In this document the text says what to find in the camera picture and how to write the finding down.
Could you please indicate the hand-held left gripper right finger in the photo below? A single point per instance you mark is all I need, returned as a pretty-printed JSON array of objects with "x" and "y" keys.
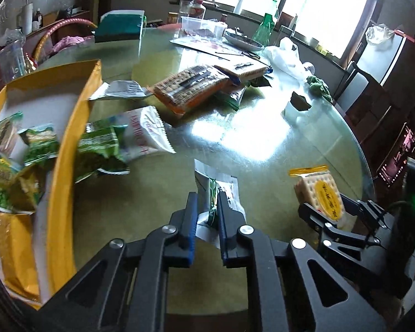
[{"x": 223, "y": 228}]

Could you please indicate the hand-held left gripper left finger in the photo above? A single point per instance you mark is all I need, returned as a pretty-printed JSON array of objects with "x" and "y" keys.
[{"x": 193, "y": 228}]

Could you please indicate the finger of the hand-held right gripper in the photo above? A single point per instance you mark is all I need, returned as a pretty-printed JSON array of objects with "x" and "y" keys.
[
  {"x": 366, "y": 211},
  {"x": 318, "y": 223}
]

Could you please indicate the yellow square cracker packet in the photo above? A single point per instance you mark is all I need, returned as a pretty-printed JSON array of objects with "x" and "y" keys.
[{"x": 320, "y": 190}]

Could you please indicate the white green snack packet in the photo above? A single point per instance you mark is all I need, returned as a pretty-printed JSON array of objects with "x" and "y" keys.
[{"x": 212, "y": 193}]

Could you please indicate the white snack packet red print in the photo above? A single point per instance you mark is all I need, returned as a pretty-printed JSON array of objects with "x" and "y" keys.
[{"x": 145, "y": 129}]

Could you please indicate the green pea snack packet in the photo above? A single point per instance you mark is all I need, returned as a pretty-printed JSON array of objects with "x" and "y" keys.
[
  {"x": 0, "y": 193},
  {"x": 96, "y": 148},
  {"x": 39, "y": 143}
]

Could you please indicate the dark green snack packet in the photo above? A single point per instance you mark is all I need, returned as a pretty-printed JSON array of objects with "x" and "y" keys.
[{"x": 233, "y": 98}]

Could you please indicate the cracker packet orange ends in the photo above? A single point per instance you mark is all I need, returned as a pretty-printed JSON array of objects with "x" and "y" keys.
[{"x": 186, "y": 88}]

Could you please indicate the yellow cardboard box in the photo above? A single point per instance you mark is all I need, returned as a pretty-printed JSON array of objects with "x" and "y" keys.
[{"x": 69, "y": 138}]

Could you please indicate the silver snack packet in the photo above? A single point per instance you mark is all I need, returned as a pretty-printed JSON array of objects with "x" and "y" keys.
[{"x": 119, "y": 90}]

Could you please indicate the cracker packet blue ends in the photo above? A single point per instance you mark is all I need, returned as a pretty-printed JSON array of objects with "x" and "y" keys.
[{"x": 242, "y": 69}]

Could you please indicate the yellow green snack packet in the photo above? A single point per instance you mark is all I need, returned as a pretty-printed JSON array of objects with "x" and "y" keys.
[{"x": 27, "y": 183}]

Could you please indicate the brown green striped snack packet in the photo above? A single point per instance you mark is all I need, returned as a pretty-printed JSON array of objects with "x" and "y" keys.
[{"x": 0, "y": 138}]

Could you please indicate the black folded paper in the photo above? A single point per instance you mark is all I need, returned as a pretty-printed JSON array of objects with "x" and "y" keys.
[{"x": 299, "y": 102}]

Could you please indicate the wooden chair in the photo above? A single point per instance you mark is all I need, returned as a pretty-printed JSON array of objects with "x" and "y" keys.
[{"x": 358, "y": 86}]

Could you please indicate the green cloth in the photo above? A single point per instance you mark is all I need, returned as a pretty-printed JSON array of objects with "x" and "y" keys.
[{"x": 318, "y": 86}]

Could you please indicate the white refrigerator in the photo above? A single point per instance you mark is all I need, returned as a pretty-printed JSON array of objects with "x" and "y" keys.
[{"x": 390, "y": 58}]

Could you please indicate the glass cup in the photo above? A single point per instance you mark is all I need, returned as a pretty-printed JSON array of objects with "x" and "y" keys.
[{"x": 309, "y": 66}]

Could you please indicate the chopstick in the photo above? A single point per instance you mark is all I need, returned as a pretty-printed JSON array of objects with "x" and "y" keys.
[{"x": 228, "y": 53}]

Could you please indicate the crumpled clear plastic bag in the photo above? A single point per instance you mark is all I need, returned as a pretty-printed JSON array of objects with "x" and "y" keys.
[{"x": 378, "y": 33}]

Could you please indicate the printed placemat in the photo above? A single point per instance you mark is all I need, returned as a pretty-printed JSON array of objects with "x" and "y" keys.
[{"x": 200, "y": 44}]

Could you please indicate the metal bowl with food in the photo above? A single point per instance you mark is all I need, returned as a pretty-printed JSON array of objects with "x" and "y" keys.
[{"x": 243, "y": 39}]

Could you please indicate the clear plastic container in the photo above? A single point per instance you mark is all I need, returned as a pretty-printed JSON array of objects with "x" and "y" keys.
[{"x": 202, "y": 27}]

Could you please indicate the green plastic bottle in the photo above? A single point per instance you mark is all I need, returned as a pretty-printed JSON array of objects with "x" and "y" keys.
[{"x": 264, "y": 29}]

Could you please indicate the teal tissue box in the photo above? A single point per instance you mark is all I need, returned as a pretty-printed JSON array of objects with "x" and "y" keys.
[{"x": 119, "y": 26}]

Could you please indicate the window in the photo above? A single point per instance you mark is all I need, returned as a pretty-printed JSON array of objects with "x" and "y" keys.
[{"x": 297, "y": 0}]

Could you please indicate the glass jar black lid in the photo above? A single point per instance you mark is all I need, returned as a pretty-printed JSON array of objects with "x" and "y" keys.
[{"x": 186, "y": 5}]

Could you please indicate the pink cloth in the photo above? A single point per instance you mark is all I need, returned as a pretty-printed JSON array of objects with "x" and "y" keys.
[{"x": 67, "y": 43}]

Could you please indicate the hula hoop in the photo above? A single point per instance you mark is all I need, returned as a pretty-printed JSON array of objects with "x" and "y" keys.
[{"x": 60, "y": 24}]

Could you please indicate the small white plastic bag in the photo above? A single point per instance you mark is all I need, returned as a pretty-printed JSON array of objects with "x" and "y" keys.
[{"x": 12, "y": 34}]

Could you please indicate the paper towel roll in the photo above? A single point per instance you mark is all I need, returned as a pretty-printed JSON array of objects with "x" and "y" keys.
[{"x": 27, "y": 17}]

